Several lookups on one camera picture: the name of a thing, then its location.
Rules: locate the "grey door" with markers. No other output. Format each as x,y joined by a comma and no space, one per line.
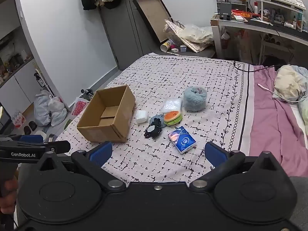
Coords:
120,28

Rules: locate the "clear plastic bag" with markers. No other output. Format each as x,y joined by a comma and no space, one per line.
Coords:
171,105

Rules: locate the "dark picture frame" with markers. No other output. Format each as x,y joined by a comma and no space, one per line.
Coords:
150,14

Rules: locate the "white desk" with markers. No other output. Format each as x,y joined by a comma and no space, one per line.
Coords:
264,26

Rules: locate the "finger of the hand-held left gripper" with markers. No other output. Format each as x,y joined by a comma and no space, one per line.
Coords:
60,146
31,138

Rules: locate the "white pen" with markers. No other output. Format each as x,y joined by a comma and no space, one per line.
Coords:
172,53

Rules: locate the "clear acrylic desk riser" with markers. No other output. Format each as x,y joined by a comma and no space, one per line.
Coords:
276,12

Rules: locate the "grey plastic bag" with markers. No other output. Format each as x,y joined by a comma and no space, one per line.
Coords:
45,108

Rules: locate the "grey-blue fluffy bundle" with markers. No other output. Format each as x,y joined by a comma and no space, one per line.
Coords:
194,99

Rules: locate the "grey-blue lace-trimmed pouch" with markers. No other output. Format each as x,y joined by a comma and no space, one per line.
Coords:
157,120

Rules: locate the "white shelf cabinet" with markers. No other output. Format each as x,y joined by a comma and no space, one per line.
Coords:
21,77

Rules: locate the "small blue-white box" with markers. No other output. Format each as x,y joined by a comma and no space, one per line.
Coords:
183,48

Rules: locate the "black tripod device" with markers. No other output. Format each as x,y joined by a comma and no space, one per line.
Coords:
87,94

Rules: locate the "pink blanket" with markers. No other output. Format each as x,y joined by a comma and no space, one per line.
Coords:
269,125

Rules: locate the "red printed bag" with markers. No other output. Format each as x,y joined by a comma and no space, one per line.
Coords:
79,108

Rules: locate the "black slipper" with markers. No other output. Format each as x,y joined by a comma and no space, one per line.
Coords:
27,130
33,126

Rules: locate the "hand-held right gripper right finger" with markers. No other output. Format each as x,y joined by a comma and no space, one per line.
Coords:
216,155

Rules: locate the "crumpled cream cloth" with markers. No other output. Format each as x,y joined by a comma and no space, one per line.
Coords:
287,81

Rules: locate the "blue snack packet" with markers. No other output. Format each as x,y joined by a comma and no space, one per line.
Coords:
182,140

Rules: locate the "white soft tissue packet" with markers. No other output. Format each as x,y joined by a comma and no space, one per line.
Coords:
142,117

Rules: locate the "pale green cloth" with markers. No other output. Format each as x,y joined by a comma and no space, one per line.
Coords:
303,110

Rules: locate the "brown cardboard box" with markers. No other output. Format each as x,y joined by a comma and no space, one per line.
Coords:
96,130

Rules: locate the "red flat box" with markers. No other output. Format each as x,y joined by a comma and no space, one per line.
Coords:
243,13

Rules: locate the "person's left hand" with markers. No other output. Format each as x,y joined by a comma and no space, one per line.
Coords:
9,187

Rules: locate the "red pack of bottles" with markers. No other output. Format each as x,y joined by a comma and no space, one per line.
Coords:
18,120

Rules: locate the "cream cushion in plastic bag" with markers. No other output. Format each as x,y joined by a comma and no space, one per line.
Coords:
196,35

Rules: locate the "cylindrical tin can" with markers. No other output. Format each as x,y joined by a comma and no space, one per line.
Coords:
166,46

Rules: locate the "white black-patterned bedsheet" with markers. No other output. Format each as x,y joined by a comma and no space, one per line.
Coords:
192,77

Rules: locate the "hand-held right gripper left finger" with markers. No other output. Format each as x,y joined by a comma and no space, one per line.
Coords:
101,152

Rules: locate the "grey desk drawer organizer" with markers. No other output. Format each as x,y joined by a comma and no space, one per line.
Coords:
227,1

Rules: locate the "orange green plush toy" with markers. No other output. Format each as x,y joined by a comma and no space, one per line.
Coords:
172,118

